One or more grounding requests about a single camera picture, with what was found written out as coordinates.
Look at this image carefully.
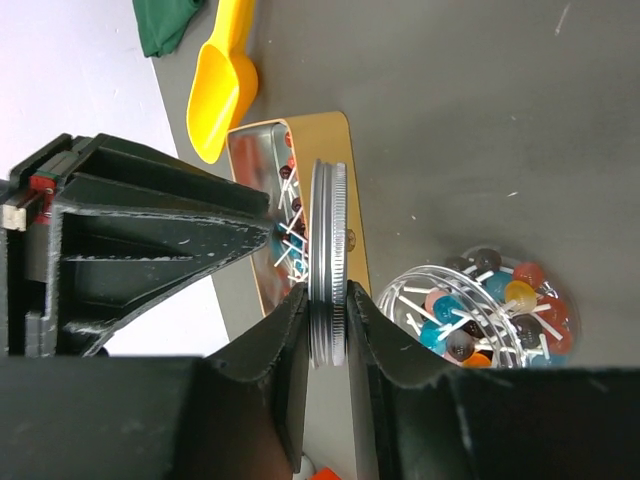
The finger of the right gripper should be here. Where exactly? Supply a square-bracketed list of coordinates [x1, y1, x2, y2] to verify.
[47, 134, 272, 356]

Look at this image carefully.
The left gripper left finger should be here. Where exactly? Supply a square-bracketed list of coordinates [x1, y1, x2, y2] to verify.
[1, 285, 309, 479]

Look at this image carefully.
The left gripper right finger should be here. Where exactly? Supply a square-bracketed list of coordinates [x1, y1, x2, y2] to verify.
[347, 282, 639, 479]

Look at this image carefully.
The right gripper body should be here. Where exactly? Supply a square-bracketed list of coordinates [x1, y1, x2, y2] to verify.
[1, 134, 92, 356]

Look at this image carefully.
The clear plastic cup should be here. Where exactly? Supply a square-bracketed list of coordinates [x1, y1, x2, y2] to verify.
[377, 247, 581, 368]

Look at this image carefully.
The tan candy box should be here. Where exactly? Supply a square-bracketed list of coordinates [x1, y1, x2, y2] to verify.
[226, 111, 371, 314]

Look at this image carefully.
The yellow plastic scoop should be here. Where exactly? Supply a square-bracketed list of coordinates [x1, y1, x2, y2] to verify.
[186, 0, 258, 164]

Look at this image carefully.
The white round lid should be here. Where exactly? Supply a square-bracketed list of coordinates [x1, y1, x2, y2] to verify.
[308, 160, 347, 368]

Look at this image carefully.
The orange candy tray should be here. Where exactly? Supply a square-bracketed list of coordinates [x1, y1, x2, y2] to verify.
[310, 467, 341, 480]

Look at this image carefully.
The dark green folded cloth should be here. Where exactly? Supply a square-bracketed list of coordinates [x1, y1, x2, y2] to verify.
[133, 0, 205, 58]

